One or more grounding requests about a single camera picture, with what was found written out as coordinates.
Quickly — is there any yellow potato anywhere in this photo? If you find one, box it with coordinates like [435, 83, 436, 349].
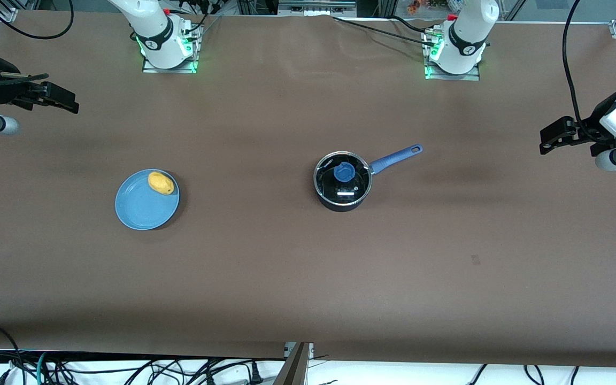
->
[148, 171, 175, 196]

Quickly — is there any glass lid with blue knob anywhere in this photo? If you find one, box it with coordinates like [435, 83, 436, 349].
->
[314, 152, 371, 205]

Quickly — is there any blue round plate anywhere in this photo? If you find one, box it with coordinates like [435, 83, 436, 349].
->
[114, 169, 181, 231]

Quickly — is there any brown table cover sheet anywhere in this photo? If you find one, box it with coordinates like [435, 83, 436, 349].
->
[0, 10, 616, 369]

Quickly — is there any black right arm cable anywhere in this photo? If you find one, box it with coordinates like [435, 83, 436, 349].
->
[0, 0, 75, 41]

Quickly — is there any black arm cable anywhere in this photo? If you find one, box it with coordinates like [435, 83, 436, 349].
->
[562, 0, 597, 141]
[0, 0, 75, 41]

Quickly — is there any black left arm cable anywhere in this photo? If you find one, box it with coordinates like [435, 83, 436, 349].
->
[562, 0, 597, 141]

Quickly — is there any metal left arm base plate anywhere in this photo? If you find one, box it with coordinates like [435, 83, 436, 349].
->
[423, 27, 481, 81]

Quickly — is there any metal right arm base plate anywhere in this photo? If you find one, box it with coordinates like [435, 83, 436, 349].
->
[142, 21, 205, 74]

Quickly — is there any black pot with blue handle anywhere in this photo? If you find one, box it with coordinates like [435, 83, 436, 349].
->
[313, 143, 424, 213]

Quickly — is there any short black table cable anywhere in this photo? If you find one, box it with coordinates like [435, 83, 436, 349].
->
[387, 15, 433, 34]

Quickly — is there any long black table cable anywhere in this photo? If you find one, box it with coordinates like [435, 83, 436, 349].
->
[332, 16, 432, 45]

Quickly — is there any silver metal rail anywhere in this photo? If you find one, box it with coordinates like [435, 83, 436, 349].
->
[278, 0, 358, 17]

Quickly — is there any aluminium frame strut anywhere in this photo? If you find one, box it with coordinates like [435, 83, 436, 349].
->
[273, 342, 314, 385]

